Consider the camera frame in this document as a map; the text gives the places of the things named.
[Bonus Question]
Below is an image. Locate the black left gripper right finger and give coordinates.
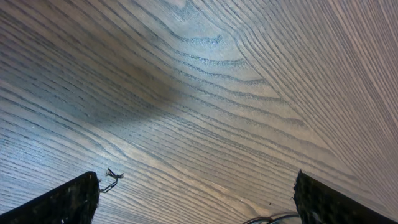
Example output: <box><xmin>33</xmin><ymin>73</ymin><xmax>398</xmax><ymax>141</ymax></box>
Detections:
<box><xmin>294</xmin><ymin>171</ymin><xmax>397</xmax><ymax>224</ymax></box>

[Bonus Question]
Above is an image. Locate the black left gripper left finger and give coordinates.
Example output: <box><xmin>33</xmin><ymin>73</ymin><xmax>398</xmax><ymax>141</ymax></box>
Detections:
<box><xmin>1</xmin><ymin>171</ymin><xmax>100</xmax><ymax>224</ymax></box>

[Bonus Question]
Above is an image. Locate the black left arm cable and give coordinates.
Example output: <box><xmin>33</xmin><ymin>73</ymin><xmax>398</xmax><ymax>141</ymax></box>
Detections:
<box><xmin>242</xmin><ymin>212</ymin><xmax>301</xmax><ymax>224</ymax></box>

